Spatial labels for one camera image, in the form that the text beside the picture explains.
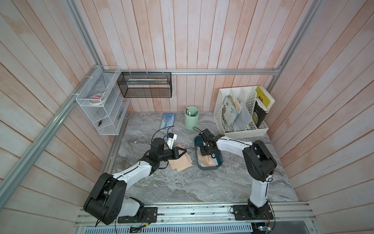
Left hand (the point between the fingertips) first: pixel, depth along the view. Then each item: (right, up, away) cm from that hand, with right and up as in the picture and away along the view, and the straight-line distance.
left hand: (186, 153), depth 82 cm
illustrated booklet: (+31, +27, +16) cm, 44 cm away
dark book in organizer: (+50, +24, +16) cm, 58 cm away
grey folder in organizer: (+40, +20, +16) cm, 47 cm away
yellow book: (+52, +32, +10) cm, 62 cm away
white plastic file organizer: (+49, +13, +25) cm, 56 cm away
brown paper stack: (+12, -7, +11) cm, 18 cm away
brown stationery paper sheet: (-2, -8, +10) cm, 13 cm away
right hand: (+13, -2, +16) cm, 21 cm away
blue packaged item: (-14, +20, +32) cm, 41 cm away
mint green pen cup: (+4, +24, +25) cm, 35 cm away
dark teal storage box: (+21, -7, +11) cm, 25 cm away
